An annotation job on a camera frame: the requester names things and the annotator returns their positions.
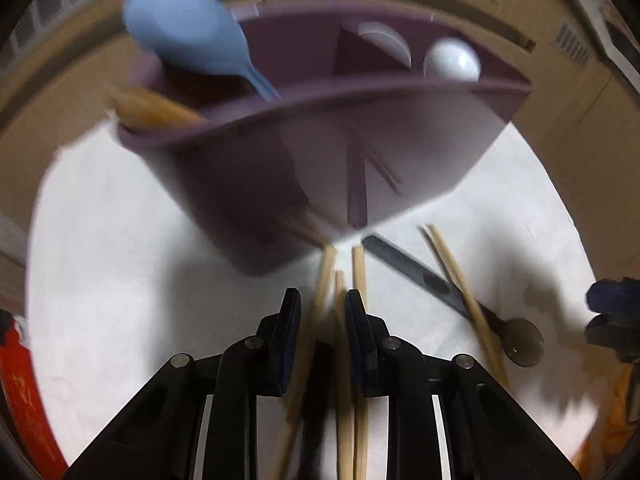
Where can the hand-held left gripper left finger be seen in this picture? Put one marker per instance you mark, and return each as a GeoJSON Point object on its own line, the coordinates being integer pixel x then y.
{"type": "Point", "coordinates": [290, 340]}

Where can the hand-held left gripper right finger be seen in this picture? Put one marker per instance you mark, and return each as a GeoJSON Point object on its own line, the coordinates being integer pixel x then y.
{"type": "Point", "coordinates": [356, 340]}

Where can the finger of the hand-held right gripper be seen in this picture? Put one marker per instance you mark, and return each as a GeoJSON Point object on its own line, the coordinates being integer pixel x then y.
{"type": "Point", "coordinates": [612, 335]}
{"type": "Point", "coordinates": [610, 294]}

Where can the purple plastic utensil holder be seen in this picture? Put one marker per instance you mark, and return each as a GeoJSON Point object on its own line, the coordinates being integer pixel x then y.
{"type": "Point", "coordinates": [260, 170]}

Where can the wooden spoon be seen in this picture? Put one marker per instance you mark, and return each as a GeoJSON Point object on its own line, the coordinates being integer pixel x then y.
{"type": "Point", "coordinates": [150, 107]}

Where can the small white round spoon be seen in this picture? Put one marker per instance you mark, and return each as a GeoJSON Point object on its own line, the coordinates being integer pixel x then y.
{"type": "Point", "coordinates": [452, 60]}

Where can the white plastic spoon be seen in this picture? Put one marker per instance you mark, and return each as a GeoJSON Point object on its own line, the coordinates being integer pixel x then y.
{"type": "Point", "coordinates": [387, 40]}

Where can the light blue plastic spoon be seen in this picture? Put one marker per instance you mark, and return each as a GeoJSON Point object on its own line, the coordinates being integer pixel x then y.
{"type": "Point", "coordinates": [185, 25]}

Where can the white tablecloth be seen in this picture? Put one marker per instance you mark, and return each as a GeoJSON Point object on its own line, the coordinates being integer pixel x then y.
{"type": "Point", "coordinates": [125, 285]}

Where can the small grey vent grille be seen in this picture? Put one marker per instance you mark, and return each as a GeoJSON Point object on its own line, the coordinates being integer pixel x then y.
{"type": "Point", "coordinates": [572, 42]}

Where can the red doormat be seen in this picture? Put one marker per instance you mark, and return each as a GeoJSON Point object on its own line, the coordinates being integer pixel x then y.
{"type": "Point", "coordinates": [25, 410]}

